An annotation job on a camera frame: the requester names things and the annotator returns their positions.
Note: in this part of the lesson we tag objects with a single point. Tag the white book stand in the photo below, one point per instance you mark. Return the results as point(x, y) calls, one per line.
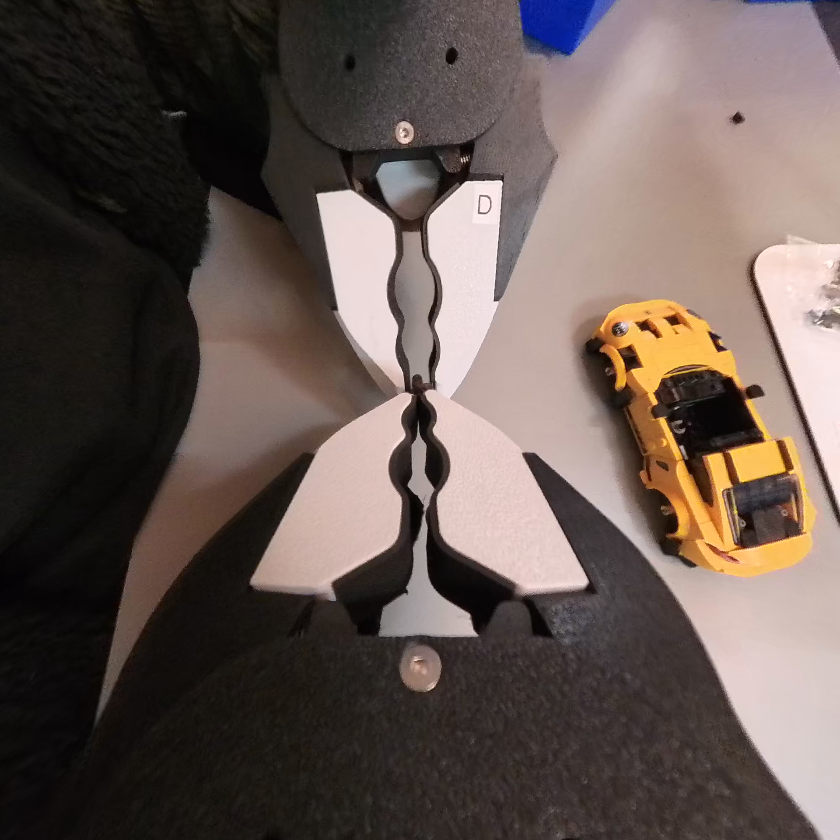
point(781, 282)

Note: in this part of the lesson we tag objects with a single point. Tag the clear bag of small parts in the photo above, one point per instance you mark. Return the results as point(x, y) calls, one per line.
point(823, 308)

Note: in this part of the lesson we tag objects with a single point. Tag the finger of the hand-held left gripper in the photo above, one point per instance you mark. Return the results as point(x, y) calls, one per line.
point(466, 262)
point(354, 262)

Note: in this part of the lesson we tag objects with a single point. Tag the black and yellow lego strip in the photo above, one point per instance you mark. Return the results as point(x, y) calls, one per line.
point(418, 384)

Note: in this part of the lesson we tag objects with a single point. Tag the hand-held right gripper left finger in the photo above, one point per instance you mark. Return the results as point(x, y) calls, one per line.
point(334, 512)

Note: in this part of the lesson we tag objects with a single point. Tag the person's dark clothing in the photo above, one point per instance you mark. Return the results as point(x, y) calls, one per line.
point(65, 328)

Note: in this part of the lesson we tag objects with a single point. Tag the stacked blue plastic bins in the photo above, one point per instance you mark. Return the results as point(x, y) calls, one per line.
point(564, 19)

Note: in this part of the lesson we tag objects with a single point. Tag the yellow lego car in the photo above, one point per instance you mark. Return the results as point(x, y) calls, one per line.
point(761, 466)

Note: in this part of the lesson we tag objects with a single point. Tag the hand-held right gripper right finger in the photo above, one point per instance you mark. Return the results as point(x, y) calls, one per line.
point(505, 512)

